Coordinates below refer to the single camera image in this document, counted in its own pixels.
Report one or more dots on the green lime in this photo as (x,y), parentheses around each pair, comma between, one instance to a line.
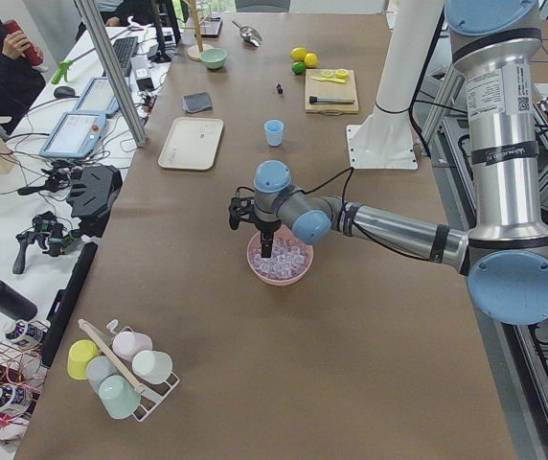
(298,68)

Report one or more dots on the mint green bowl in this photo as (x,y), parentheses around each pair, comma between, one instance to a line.
(213,58)

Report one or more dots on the wooden cutting board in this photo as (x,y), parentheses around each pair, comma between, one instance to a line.
(330,91)

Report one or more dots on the grey folded cloth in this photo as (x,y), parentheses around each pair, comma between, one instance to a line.
(197,102)

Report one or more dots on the black thermos bottle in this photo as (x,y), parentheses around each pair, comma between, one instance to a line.
(14,305)

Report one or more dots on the pink bowl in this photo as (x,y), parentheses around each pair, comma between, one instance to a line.
(255,242)

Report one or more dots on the blue teach pendant near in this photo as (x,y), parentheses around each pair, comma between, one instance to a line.
(75,135)

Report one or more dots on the clear ice cubes pile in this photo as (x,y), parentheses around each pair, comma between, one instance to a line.
(289,258)

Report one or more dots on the blue teach pendant far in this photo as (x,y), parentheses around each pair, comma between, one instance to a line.
(98,96)

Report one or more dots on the aluminium frame post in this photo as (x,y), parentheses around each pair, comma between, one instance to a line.
(91,19)

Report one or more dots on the wooden cup stand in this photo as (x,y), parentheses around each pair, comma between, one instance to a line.
(194,52)

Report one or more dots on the black computer mouse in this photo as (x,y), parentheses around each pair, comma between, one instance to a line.
(64,92)

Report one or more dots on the steel ice scoop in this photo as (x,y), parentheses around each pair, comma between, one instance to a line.
(249,34)

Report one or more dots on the whole yellow lemon near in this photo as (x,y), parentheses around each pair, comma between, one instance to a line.
(311,60)

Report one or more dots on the whole yellow lemon far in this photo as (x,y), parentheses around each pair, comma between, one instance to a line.
(298,54)

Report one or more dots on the white wire cup rack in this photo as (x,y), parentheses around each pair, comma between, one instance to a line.
(152,395)

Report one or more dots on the white cup on rack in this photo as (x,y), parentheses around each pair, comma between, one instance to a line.
(152,366)

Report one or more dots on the cream rabbit tray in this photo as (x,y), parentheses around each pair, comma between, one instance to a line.
(191,144)

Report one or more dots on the black keyboard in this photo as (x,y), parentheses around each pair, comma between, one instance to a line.
(125,49)

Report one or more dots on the yellow cup on rack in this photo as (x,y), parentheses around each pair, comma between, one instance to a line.
(80,354)

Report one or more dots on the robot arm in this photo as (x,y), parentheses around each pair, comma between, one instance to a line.
(505,254)

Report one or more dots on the lemon slice lower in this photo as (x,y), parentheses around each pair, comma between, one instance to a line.
(341,73)

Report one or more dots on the whole yellow lemon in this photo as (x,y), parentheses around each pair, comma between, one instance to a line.
(298,54)
(311,60)

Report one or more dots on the light blue plastic cup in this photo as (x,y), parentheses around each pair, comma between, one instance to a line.
(274,130)

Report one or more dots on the steel muddler black tip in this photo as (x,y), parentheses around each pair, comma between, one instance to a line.
(330,100)

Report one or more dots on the blue teach pendant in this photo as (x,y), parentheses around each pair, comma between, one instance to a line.
(98,96)
(75,135)

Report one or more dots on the pink cup on rack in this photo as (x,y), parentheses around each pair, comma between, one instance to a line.
(127,344)

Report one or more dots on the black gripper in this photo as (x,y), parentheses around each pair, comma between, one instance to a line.
(267,225)

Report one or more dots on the mint cup on rack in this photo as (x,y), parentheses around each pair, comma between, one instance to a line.
(118,397)

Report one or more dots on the yellow plastic knife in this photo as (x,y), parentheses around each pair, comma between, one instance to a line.
(326,79)

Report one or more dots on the grey cup on rack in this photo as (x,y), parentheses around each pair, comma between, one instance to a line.
(98,370)

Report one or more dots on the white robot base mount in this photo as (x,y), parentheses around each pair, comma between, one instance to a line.
(384,140)

